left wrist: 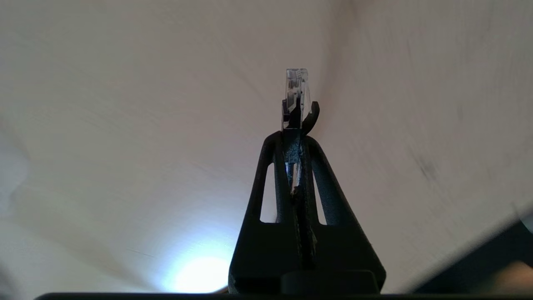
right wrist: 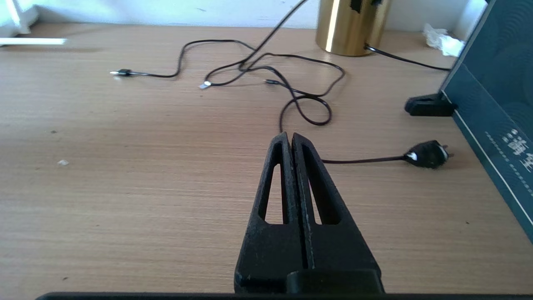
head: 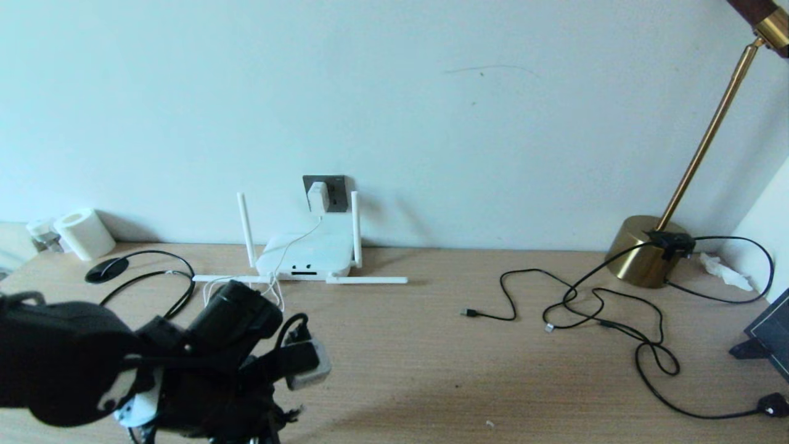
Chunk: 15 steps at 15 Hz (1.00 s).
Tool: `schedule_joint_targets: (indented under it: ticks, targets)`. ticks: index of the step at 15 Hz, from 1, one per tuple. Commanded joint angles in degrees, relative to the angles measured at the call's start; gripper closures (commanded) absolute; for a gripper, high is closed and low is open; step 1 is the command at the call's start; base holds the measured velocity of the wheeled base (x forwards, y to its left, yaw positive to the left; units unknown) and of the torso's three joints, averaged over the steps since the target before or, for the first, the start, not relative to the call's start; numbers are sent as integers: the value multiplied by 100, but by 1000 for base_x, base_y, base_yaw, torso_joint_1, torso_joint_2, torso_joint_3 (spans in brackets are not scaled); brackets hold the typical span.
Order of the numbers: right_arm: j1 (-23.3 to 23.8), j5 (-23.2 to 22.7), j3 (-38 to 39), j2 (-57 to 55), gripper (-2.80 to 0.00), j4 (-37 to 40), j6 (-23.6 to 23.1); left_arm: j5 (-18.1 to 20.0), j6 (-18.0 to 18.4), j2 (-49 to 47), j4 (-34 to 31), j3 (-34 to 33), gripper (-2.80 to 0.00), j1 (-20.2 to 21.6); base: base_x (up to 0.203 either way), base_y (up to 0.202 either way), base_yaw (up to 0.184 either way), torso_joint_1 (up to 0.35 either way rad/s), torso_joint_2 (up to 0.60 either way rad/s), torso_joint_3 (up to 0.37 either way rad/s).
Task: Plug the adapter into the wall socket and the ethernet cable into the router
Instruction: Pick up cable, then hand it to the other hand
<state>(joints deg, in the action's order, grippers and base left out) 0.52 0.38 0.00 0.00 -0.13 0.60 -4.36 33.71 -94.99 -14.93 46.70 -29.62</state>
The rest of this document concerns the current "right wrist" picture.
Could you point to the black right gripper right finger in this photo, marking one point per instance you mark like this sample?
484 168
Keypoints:
341 250

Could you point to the brass desk lamp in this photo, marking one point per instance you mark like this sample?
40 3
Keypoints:
349 25

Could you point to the crumpled white tissue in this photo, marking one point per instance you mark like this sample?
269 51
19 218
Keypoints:
443 39

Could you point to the black plastic stand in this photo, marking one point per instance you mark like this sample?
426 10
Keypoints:
429 106

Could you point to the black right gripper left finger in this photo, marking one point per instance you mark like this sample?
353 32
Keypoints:
270 250

